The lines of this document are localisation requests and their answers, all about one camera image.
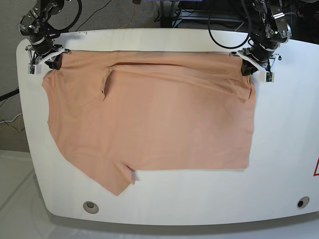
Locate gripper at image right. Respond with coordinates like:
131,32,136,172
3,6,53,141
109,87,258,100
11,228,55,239
229,42,280,76

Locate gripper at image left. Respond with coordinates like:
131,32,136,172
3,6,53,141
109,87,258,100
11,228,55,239
25,37,71,70

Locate peach orange T-shirt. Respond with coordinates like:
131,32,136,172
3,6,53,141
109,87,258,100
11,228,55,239
42,51,256,195

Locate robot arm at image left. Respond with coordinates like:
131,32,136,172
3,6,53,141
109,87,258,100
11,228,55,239
17,0,82,75

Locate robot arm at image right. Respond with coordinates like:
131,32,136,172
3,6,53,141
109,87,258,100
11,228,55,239
207,0,292,82

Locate black bar at left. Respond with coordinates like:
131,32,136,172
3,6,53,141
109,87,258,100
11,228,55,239
0,88,19,102

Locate black desk leg base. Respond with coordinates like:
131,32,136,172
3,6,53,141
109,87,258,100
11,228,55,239
159,0,175,28

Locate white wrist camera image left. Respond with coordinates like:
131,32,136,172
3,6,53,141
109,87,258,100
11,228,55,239
28,64,41,75

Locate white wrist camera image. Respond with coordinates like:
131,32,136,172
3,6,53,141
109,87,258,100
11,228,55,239
261,71,275,83
28,64,41,75

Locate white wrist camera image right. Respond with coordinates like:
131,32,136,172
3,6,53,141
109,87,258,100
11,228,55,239
261,71,275,83

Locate black floor cable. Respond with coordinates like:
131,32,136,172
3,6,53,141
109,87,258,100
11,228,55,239
77,0,117,32

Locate white floor cable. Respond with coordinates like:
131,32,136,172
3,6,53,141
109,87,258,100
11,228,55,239
4,113,23,124

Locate aluminium frame rail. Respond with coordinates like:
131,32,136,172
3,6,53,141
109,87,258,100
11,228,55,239
174,9,295,38

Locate yellow floor cable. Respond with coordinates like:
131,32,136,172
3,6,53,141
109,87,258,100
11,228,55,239
120,3,137,30

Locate right table cable grommet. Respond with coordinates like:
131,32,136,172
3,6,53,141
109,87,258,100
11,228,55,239
297,196,310,209

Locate table cable grommet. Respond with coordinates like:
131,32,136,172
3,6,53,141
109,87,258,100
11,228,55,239
83,201,99,214
297,196,310,209

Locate left table cable grommet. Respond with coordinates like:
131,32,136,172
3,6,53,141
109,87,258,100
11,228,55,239
83,201,99,214

